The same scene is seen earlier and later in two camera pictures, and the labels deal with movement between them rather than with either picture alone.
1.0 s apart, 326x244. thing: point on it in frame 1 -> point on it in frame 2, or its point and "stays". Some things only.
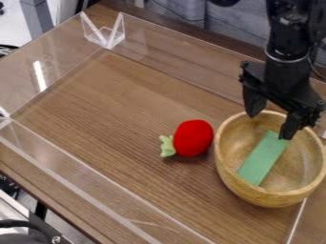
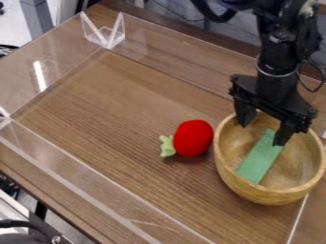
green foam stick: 262,157 stays
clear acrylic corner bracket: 103,36 stays
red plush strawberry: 192,139 stays
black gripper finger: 256,101 -> 245,112
